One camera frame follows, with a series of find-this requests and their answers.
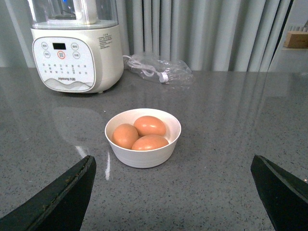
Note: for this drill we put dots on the white round bowl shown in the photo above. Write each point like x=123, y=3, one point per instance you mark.
x=144, y=159

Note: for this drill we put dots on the grey pleated curtain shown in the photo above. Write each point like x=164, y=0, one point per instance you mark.
x=211, y=35

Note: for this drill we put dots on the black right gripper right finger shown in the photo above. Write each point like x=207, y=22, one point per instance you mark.
x=283, y=195

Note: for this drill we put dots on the brown egg front in bowl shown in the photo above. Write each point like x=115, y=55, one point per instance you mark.
x=149, y=142

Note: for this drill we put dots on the brown egg left in bowl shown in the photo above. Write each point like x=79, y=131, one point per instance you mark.
x=125, y=135

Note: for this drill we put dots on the brown egg back in bowl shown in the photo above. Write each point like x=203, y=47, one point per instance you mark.
x=150, y=125

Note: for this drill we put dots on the white soy milk maker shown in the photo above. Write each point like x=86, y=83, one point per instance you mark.
x=76, y=44

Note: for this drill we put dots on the clear plastic bag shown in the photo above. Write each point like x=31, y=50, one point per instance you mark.
x=152, y=68

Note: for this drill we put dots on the wooden box on shelf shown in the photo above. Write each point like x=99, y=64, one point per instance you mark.
x=296, y=40

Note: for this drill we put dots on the brown egg in bowl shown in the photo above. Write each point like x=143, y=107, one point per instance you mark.
x=150, y=125
x=149, y=142
x=125, y=135

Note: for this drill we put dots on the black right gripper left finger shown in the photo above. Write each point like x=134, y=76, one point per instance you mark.
x=60, y=206

